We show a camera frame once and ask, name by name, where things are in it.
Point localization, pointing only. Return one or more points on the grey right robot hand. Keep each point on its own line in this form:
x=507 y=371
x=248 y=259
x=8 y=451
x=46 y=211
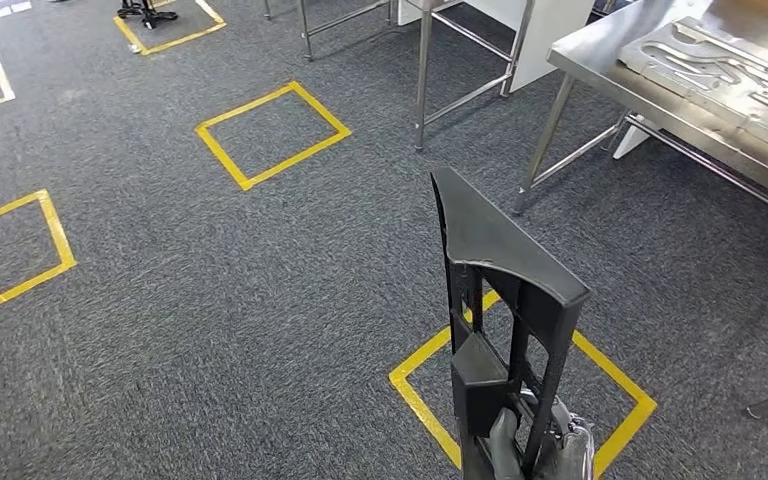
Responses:
x=569 y=450

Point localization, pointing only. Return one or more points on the long black plastic trim part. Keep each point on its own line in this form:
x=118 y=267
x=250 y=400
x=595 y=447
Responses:
x=490 y=238

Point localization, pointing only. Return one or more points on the stainless steel workbench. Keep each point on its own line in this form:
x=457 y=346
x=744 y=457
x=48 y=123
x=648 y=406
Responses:
x=596 y=46

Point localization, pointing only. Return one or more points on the white panel foot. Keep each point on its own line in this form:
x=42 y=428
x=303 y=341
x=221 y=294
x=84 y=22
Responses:
x=632 y=136

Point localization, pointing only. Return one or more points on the stainless steel table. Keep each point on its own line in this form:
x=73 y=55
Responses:
x=306 y=33
x=422 y=79

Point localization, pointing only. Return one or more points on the pressed sheet metal panel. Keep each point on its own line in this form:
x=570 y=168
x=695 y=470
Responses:
x=702 y=73

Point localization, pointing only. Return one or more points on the white cabinet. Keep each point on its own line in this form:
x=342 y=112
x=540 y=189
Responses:
x=556 y=40

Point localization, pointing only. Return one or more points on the brown cardboard box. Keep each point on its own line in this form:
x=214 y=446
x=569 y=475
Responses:
x=762 y=5

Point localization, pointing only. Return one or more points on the black stand base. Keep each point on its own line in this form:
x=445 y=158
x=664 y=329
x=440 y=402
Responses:
x=145 y=13

